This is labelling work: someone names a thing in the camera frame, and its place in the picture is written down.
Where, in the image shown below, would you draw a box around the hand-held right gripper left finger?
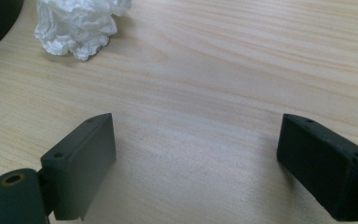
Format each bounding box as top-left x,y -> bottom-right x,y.
39,112 -> 117,222

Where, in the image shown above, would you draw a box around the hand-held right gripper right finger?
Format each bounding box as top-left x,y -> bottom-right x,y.
276,113 -> 358,222

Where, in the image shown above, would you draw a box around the white paper ball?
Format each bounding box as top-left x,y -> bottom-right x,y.
33,0 -> 132,62

